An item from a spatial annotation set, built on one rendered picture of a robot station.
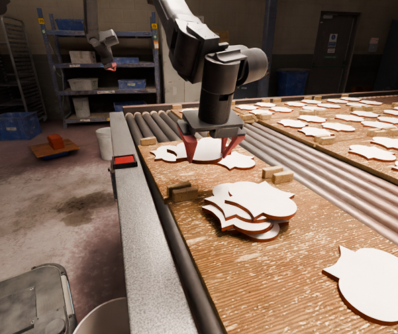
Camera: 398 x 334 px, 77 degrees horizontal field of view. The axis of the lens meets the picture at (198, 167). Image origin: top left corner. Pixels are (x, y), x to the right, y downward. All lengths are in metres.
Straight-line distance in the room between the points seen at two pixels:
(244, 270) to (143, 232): 0.22
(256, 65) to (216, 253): 0.33
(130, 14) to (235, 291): 5.59
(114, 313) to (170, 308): 0.80
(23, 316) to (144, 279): 1.00
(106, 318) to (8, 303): 0.48
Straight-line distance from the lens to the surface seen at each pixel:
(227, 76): 0.42
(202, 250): 0.46
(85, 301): 1.70
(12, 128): 4.90
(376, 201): 0.76
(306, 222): 0.56
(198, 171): 0.73
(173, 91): 5.27
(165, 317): 0.40
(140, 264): 0.47
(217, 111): 0.44
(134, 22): 5.76
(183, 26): 0.47
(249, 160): 0.80
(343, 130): 1.27
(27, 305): 1.44
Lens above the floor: 1.24
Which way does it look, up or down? 24 degrees down
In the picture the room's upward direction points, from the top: straight up
